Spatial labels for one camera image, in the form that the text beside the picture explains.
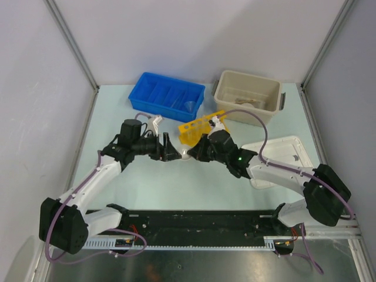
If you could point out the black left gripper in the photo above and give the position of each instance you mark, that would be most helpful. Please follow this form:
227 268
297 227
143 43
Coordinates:
169 152

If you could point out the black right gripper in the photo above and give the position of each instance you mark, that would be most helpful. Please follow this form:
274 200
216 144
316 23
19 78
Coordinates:
198 151

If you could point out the white porcelain evaporating dish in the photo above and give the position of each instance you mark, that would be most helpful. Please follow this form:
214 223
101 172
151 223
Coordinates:
184 154

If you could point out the clear glass funnel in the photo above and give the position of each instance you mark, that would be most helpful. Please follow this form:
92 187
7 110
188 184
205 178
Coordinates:
190 106

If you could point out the wooden test tube holder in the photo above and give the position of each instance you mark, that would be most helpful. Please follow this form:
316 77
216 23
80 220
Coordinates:
249 101

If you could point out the white plastic lid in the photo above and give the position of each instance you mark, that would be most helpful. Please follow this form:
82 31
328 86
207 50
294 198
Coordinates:
289 150

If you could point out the clear glass test tube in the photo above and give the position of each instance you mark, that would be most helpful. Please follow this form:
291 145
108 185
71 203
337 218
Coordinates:
202 125

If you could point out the wire gauze with ceramic centre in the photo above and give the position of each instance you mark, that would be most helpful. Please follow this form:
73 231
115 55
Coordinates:
257 105

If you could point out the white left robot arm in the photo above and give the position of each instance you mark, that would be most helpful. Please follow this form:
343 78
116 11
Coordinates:
65 222

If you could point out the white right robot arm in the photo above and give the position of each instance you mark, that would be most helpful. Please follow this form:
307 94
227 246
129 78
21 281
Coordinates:
324 194

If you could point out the yellow test tube rack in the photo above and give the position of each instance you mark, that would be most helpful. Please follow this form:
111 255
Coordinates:
188 133

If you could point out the blue plastic divided bin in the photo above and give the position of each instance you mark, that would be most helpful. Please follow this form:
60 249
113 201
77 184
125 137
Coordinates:
155 94

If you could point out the beige plastic storage box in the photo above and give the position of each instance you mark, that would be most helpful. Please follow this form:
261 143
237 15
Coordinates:
234 85

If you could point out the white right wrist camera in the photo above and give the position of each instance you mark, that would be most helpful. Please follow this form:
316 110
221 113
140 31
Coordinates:
216 126

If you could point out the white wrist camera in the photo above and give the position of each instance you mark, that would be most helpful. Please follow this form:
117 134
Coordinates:
216 126
153 124

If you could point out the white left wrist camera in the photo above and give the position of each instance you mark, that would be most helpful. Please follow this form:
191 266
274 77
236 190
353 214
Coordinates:
153 124

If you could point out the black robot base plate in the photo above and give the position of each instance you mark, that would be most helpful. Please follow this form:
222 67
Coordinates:
192 225

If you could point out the slotted cable duct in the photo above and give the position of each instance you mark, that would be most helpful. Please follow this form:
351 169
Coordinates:
243 243

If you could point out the aluminium frame rail right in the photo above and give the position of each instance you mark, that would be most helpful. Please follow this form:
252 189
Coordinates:
345 229

